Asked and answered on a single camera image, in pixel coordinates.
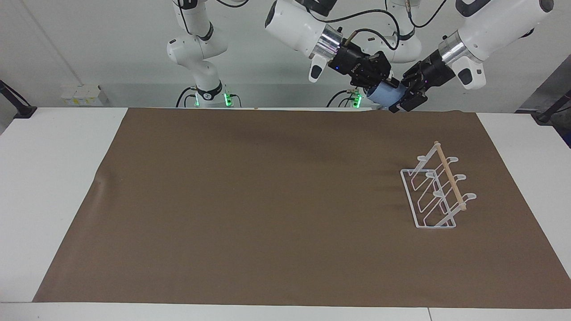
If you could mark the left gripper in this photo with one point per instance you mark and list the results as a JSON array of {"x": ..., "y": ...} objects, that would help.
[{"x": 432, "y": 69}]

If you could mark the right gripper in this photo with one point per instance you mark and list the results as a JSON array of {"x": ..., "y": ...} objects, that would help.
[{"x": 350, "y": 62}]

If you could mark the blue cup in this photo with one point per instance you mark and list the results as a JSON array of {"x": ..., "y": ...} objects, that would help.
[{"x": 384, "y": 94}]

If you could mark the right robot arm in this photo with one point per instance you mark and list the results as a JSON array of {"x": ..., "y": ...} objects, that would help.
[{"x": 294, "y": 24}]

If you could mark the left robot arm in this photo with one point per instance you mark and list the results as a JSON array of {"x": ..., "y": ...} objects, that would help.
[{"x": 486, "y": 31}]

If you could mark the black stand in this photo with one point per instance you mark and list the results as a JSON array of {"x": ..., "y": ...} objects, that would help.
[
  {"x": 15, "y": 102},
  {"x": 553, "y": 109}
]

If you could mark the white wall socket box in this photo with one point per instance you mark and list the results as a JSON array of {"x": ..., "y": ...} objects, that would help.
[{"x": 84, "y": 96}]

